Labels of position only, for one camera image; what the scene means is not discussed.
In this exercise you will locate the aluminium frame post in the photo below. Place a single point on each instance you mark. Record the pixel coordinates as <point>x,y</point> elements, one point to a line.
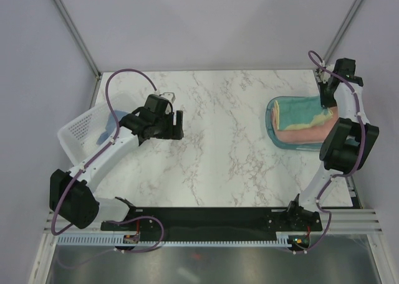
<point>343,28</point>
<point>74,32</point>

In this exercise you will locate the aluminium table edge rail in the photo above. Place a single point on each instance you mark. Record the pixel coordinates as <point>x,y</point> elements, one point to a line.
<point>343,221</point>

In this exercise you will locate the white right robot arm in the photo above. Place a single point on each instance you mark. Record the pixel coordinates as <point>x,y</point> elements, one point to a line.
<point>346,147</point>

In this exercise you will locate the blue towel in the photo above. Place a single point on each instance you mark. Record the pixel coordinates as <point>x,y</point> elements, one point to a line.
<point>110,126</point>

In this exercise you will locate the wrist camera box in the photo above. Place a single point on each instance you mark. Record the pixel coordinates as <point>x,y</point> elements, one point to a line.
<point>170,96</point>
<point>321,76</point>

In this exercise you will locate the left aluminium frame post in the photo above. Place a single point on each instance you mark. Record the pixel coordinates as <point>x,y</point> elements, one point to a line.
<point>74,32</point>

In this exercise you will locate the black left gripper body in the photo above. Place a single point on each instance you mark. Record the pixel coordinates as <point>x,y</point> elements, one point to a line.
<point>164,126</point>

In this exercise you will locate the white perforated plastic basket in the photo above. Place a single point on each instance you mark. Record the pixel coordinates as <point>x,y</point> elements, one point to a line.
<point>78,137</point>

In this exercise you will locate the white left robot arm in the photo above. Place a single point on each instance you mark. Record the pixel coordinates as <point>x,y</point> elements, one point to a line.
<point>72,192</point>

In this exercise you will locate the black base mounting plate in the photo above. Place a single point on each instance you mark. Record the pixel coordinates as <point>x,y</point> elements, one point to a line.
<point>229,222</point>

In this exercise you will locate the yellow towel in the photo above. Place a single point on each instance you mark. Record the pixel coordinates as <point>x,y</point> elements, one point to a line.
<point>298,113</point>

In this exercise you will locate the right aluminium frame post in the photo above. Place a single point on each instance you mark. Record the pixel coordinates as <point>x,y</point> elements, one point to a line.
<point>343,28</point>

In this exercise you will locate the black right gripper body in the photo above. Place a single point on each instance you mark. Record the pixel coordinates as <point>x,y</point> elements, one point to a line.
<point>326,99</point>

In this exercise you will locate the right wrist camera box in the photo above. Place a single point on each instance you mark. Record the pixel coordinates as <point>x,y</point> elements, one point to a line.
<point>321,76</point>

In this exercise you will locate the teal translucent plastic tub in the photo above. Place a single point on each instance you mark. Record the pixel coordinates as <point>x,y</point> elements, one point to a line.
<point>281,145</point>

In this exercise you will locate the white slotted cable duct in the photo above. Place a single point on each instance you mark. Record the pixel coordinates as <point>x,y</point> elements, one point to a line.
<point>124,240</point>

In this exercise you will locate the pink towel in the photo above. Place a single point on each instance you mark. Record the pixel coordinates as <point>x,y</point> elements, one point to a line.
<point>314,134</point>

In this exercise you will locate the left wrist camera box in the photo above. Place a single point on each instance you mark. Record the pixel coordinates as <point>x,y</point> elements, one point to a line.
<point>170,96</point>

